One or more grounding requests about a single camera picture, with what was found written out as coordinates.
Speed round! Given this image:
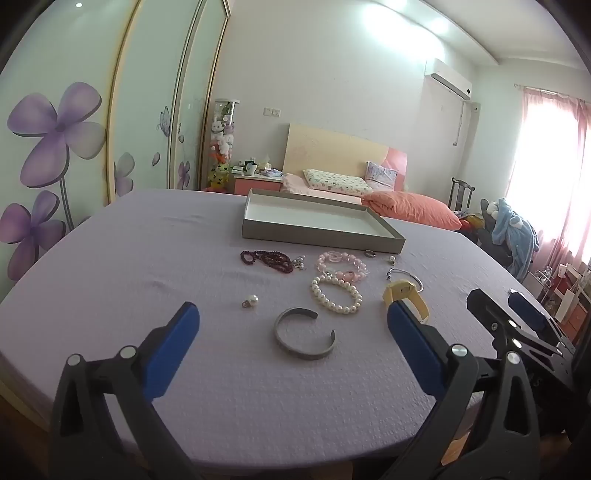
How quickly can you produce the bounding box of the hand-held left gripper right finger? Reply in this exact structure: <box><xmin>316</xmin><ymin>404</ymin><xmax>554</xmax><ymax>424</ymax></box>
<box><xmin>383</xmin><ymin>300</ymin><xmax>541</xmax><ymax>480</ymax></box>

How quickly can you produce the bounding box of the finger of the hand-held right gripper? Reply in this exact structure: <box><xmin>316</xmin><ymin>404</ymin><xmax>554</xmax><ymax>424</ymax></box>
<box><xmin>508</xmin><ymin>289</ymin><xmax>574</xmax><ymax>345</ymax></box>
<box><xmin>466</xmin><ymin>289</ymin><xmax>575</xmax><ymax>358</ymax></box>

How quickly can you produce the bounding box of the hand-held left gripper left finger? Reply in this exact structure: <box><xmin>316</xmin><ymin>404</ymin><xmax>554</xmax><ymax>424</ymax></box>
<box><xmin>48</xmin><ymin>302</ymin><xmax>201</xmax><ymax>480</ymax></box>

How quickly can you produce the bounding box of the yellow wrist watch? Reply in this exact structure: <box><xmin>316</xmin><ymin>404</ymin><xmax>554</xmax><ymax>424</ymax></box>
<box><xmin>383</xmin><ymin>282</ymin><xmax>431</xmax><ymax>324</ymax></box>

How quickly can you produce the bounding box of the thin silver bangle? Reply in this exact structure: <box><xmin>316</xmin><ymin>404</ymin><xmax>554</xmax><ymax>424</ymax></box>
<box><xmin>387</xmin><ymin>267</ymin><xmax>424</xmax><ymax>294</ymax></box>

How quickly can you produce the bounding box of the white pearl bracelet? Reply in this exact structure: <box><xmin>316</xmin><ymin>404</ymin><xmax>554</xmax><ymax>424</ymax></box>
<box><xmin>310</xmin><ymin>274</ymin><xmax>363</xmax><ymax>315</ymax></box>

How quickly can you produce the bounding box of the grey metal cuff bangle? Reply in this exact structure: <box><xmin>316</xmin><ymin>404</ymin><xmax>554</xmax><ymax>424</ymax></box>
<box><xmin>274</xmin><ymin>308</ymin><xmax>336</xmax><ymax>361</ymax></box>

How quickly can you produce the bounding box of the dark red bead bracelet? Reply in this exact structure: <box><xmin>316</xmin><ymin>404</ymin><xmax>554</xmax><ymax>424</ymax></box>
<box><xmin>240</xmin><ymin>249</ymin><xmax>294</xmax><ymax>274</ymax></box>

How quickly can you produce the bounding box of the grey cardboard tray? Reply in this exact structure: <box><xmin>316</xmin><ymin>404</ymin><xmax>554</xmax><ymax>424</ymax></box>
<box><xmin>241</xmin><ymin>187</ymin><xmax>406</xmax><ymax>254</ymax></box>

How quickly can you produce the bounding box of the light blue garment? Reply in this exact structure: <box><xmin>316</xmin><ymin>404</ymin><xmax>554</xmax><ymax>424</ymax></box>
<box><xmin>491</xmin><ymin>198</ymin><xmax>540</xmax><ymax>281</ymax></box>

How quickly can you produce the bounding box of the dark grey cloth pile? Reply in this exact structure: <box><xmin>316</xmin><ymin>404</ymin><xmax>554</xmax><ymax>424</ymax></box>
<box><xmin>477</xmin><ymin>198</ymin><xmax>498</xmax><ymax>247</ymax></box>

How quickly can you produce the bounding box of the purple tablecloth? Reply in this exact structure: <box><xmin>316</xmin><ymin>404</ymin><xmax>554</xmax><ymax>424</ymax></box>
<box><xmin>0</xmin><ymin>188</ymin><xmax>573</xmax><ymax>467</ymax></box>

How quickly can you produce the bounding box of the dark wooden chair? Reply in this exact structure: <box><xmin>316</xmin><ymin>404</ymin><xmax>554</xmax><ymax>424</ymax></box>
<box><xmin>450</xmin><ymin>178</ymin><xmax>476</xmax><ymax>212</ymax></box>

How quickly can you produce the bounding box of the orange duvet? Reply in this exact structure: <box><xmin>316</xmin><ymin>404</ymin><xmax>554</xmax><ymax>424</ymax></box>
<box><xmin>361</xmin><ymin>191</ymin><xmax>462</xmax><ymax>232</ymax></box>

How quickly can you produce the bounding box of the pink curtain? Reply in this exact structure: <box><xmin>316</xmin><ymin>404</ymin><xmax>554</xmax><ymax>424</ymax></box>
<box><xmin>505</xmin><ymin>88</ymin><xmax>591</xmax><ymax>287</ymax></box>

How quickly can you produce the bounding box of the lilac pillow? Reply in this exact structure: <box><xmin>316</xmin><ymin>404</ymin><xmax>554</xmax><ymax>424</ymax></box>
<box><xmin>365</xmin><ymin>161</ymin><xmax>399</xmax><ymax>182</ymax></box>

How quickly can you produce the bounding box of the white floral pillow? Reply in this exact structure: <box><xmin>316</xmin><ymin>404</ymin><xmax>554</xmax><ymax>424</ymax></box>
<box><xmin>302</xmin><ymin>169</ymin><xmax>375</xmax><ymax>191</ymax></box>

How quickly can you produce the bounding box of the pink and white nightstand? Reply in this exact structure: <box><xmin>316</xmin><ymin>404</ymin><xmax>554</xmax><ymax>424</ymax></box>
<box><xmin>232</xmin><ymin>173</ymin><xmax>283</xmax><ymax>197</ymax></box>

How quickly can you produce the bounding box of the bed with beige headboard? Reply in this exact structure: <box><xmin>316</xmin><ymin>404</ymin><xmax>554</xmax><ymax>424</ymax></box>
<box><xmin>279</xmin><ymin>123</ymin><xmax>409</xmax><ymax>206</ymax></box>

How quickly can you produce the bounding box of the clear tube of plush toys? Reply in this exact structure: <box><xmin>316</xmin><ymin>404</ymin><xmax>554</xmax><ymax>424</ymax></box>
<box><xmin>206</xmin><ymin>99</ymin><xmax>241</xmax><ymax>191</ymax></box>

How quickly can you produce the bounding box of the white air conditioner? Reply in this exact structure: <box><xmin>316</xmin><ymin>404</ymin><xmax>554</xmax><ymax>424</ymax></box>
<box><xmin>425</xmin><ymin>58</ymin><xmax>472</xmax><ymax>100</ymax></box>

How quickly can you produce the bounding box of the flower print wardrobe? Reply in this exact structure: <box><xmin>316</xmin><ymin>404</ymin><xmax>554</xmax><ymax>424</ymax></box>
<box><xmin>0</xmin><ymin>0</ymin><xmax>232</xmax><ymax>287</ymax></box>

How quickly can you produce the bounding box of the pink bead bracelet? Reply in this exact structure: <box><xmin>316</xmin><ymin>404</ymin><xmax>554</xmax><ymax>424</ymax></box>
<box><xmin>316</xmin><ymin>250</ymin><xmax>370</xmax><ymax>283</ymax></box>

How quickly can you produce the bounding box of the white wall pipe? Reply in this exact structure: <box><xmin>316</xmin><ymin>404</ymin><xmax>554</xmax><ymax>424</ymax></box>
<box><xmin>454</xmin><ymin>98</ymin><xmax>467</xmax><ymax>147</ymax></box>

